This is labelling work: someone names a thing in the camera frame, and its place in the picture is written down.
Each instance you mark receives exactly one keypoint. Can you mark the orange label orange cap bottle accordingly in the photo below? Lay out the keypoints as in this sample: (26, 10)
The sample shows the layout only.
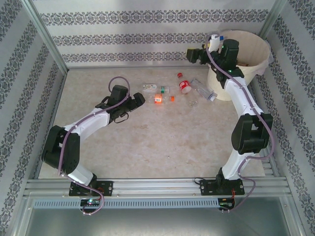
(158, 99)

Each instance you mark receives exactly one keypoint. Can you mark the aluminium frame post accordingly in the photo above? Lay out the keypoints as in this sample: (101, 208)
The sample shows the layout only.
(273, 17)
(46, 37)

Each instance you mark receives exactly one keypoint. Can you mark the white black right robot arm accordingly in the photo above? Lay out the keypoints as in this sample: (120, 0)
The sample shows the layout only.
(242, 98)

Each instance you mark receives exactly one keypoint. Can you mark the small controller circuit board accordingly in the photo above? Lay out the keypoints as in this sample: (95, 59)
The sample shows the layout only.
(91, 202)
(226, 202)

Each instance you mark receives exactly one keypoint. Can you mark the green white label bottle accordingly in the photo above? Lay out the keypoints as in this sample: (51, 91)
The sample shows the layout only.
(148, 87)

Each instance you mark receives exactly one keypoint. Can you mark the clear bottle blue white label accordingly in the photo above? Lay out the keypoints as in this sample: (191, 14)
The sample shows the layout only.
(203, 89)

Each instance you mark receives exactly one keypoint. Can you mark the cream plastic waste bin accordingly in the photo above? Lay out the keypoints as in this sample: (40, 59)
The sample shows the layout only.
(212, 81)

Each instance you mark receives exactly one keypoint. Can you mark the red label cola bottle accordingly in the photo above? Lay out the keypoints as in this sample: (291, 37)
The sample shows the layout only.
(185, 85)

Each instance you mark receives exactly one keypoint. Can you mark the clear plastic bin liner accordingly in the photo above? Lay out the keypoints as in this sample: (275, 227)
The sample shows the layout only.
(263, 69)

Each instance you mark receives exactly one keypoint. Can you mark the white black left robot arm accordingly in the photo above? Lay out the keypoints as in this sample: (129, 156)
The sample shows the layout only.
(91, 120)

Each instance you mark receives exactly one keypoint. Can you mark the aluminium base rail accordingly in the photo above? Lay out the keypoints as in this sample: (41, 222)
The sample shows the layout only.
(157, 186)

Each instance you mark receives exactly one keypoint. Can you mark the aluminium side rail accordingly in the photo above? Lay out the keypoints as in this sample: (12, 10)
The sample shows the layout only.
(275, 172)
(55, 110)

